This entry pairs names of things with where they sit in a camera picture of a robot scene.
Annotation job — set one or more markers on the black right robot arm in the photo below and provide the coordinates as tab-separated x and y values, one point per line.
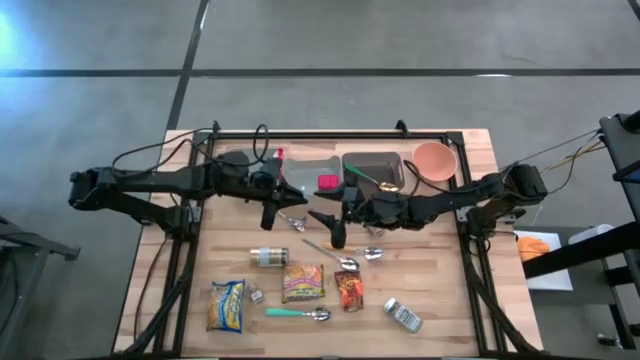
450	200

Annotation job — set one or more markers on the black aluminium rig frame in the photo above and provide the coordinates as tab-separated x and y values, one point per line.
325	135

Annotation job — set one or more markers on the white paper sheet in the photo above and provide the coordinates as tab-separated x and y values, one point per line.
555	280

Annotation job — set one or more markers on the small glass spice jar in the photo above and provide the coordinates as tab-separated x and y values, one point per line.
375	233
256	295

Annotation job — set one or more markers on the dark grey plastic bin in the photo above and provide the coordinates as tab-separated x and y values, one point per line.
385	165

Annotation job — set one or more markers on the red plastic box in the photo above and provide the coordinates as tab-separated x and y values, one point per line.
327	182

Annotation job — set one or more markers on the white labelled spice jar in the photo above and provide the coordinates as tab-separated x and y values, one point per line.
404	315

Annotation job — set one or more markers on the orange brown snack pouch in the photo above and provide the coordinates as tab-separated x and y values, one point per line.
349	291

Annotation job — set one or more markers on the blue yellow ramen packet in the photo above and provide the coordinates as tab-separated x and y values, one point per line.
226	306

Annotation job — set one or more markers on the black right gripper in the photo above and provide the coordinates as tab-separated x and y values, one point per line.
375	212

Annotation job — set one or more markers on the large glass spice jar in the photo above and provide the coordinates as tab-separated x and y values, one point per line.
269	256

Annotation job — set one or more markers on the plain silver spoon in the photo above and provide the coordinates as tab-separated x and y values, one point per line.
350	264

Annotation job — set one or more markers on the clear plastic bin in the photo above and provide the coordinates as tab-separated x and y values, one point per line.
305	172
245	154

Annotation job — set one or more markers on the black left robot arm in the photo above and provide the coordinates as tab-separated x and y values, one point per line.
150	181

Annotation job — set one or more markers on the black equipment cart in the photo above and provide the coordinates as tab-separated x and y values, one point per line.
625	145

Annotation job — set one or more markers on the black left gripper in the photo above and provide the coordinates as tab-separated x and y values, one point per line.
267	190

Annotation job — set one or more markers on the orange bowl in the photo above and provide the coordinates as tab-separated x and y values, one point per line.
434	161

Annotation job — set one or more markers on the white plastic container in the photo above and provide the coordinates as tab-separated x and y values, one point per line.
590	232

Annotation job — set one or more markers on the orange cloth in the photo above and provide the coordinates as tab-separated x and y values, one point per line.
532	248

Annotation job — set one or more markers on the lime chili shrimp ramen packet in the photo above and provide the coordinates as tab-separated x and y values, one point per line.
302	282

